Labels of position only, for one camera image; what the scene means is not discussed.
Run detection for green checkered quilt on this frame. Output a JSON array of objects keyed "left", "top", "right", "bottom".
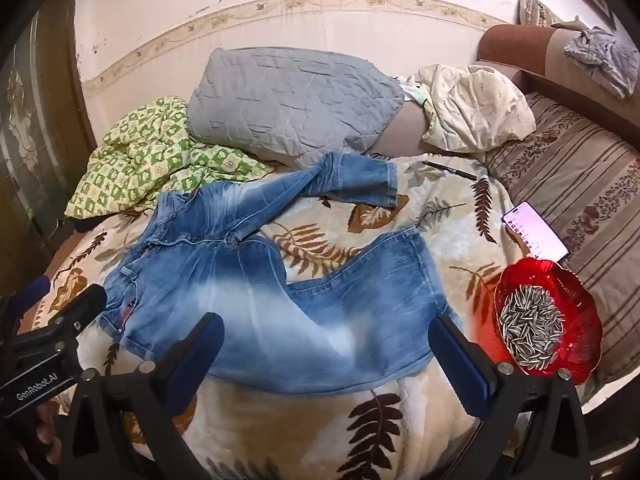
[{"left": 65, "top": 96, "right": 276, "bottom": 221}]

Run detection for blue denim pants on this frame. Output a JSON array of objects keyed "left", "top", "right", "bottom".
[{"left": 97, "top": 152, "right": 463, "bottom": 396}]

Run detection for woven decorative pillow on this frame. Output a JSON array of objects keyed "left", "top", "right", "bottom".
[{"left": 517, "top": 0, "right": 563, "bottom": 27}]

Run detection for taupe pillow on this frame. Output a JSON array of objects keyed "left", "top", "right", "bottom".
[{"left": 367, "top": 100, "right": 436, "bottom": 158}]

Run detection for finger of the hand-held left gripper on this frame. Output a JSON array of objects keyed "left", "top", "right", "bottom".
[
  {"left": 0, "top": 276, "right": 52, "bottom": 321},
  {"left": 15, "top": 284, "right": 108, "bottom": 341}
]

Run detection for leaf print blanket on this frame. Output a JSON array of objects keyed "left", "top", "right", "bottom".
[{"left": 30, "top": 152, "right": 531, "bottom": 480}]

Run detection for grey quilted pillow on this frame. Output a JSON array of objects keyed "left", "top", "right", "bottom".
[{"left": 186, "top": 47, "right": 405, "bottom": 168}]

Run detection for smartphone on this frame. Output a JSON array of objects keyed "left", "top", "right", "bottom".
[{"left": 501, "top": 201, "right": 571, "bottom": 263}]

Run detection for striped sofa cushion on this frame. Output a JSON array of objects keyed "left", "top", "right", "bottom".
[{"left": 482, "top": 91, "right": 640, "bottom": 396}]

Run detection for dark wooden door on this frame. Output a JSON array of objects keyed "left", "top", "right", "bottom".
[{"left": 0, "top": 0, "right": 98, "bottom": 281}]

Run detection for white and green cloth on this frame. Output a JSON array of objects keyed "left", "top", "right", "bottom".
[{"left": 395, "top": 76, "right": 431, "bottom": 108}]

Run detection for pile of sunflower seeds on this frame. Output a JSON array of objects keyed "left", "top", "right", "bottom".
[{"left": 500, "top": 284, "right": 568, "bottom": 373}]

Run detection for person's left hand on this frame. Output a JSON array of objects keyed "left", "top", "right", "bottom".
[{"left": 20, "top": 402, "right": 63, "bottom": 466}]

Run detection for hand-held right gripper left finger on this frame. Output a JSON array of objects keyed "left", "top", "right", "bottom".
[{"left": 62, "top": 312, "right": 226, "bottom": 480}]

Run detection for grey dolphin figurine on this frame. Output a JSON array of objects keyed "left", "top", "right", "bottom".
[{"left": 550, "top": 15, "right": 598, "bottom": 32}]

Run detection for grey crumpled cloth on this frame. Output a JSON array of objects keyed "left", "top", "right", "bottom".
[{"left": 564, "top": 27, "right": 636, "bottom": 100}]

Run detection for red glass bowl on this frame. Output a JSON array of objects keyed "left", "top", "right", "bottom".
[{"left": 494, "top": 257, "right": 603, "bottom": 386}]

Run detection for black pen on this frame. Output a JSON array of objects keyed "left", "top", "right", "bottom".
[{"left": 422, "top": 160, "right": 478, "bottom": 181}]

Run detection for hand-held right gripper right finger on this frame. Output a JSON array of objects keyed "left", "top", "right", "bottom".
[{"left": 429, "top": 315, "right": 591, "bottom": 480}]

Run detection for cream patterned pillow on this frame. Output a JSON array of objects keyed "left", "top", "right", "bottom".
[{"left": 417, "top": 63, "right": 537, "bottom": 155}]

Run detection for brown sofa armrest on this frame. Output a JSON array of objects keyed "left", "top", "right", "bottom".
[{"left": 477, "top": 23, "right": 640, "bottom": 126}]

